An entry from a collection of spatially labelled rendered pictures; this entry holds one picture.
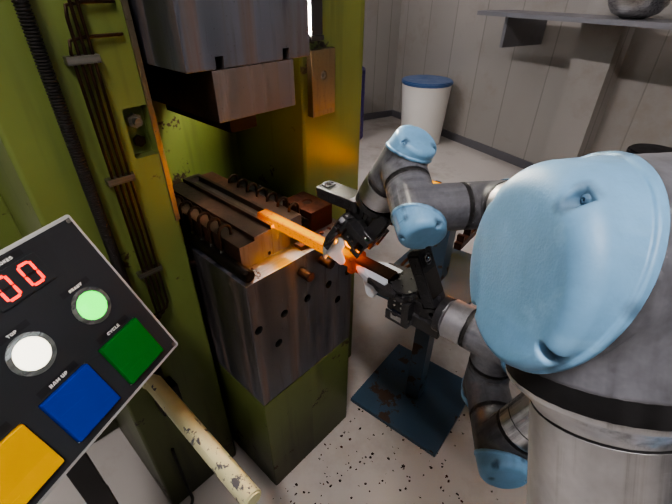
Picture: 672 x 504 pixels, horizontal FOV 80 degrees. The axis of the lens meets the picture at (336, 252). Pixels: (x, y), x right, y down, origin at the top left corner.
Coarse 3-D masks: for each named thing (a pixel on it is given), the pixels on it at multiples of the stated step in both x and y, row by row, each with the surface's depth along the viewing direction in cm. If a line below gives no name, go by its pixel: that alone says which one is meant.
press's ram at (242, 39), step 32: (128, 0) 72; (160, 0) 65; (192, 0) 65; (224, 0) 69; (256, 0) 73; (288, 0) 78; (160, 32) 69; (192, 32) 67; (224, 32) 71; (256, 32) 76; (288, 32) 81; (160, 64) 74; (192, 64) 69; (224, 64) 73
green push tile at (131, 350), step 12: (132, 324) 64; (120, 336) 62; (132, 336) 64; (144, 336) 65; (108, 348) 60; (120, 348) 62; (132, 348) 63; (144, 348) 65; (156, 348) 67; (108, 360) 60; (120, 360) 61; (132, 360) 63; (144, 360) 64; (120, 372) 61; (132, 372) 62
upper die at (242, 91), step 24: (168, 72) 83; (216, 72) 73; (240, 72) 76; (264, 72) 80; (288, 72) 85; (168, 96) 87; (192, 96) 80; (216, 96) 75; (240, 96) 78; (264, 96) 83; (288, 96) 87; (216, 120) 78
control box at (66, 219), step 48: (48, 240) 58; (0, 288) 51; (48, 288) 56; (96, 288) 62; (0, 336) 50; (48, 336) 55; (96, 336) 60; (0, 384) 49; (48, 384) 53; (0, 432) 48; (48, 432) 52; (96, 432) 56; (48, 480) 50
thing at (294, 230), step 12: (264, 216) 101; (276, 216) 101; (276, 228) 99; (288, 228) 96; (300, 228) 96; (300, 240) 94; (312, 240) 91; (348, 252) 87; (348, 264) 84; (360, 264) 83; (372, 264) 82; (384, 276) 79
